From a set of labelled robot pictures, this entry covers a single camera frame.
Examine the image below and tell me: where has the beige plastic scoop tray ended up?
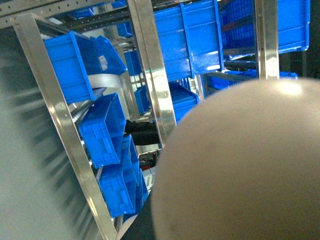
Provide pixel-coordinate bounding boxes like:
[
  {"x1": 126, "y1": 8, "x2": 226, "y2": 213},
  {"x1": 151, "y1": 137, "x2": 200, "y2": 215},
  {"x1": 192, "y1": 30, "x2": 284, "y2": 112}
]
[{"x1": 151, "y1": 79, "x2": 320, "y2": 240}]

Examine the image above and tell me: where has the steel shelf rack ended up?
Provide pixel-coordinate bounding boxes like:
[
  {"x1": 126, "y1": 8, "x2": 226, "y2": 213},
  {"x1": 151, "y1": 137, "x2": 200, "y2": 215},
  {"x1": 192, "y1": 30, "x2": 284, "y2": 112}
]
[{"x1": 0, "y1": 0, "x2": 311, "y2": 240}]

